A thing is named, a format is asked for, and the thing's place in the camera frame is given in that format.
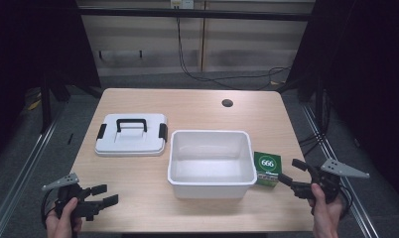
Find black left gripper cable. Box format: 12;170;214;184
40;188;59;230

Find black wall cable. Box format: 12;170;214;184
175;5;292;91

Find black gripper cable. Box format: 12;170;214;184
40;188;59;230
337;183;354;220

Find black curtain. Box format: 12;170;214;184
0;0;102;167
285;0;399;202

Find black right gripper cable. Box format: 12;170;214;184
337;183;354;220

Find white wall socket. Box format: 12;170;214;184
170;0;196;10

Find white plastic storage bin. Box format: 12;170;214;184
167;129;258;200

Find person's right hand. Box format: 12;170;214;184
308;182;344;238

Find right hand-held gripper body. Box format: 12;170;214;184
290;158;371;203

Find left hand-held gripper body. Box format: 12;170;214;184
42;172;104;222

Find person's left hand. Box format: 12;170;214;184
45;196;83;238

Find black floor cables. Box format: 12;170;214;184
298;130;330;158

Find green cardboard box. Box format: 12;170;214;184
253;151;283;188

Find metal floor rail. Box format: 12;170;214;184
300;104;382;238
0;108;67;238

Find black horizontal metal bar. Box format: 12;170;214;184
77;7;316;23

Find white lid with black handle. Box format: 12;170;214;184
94;113;169;158

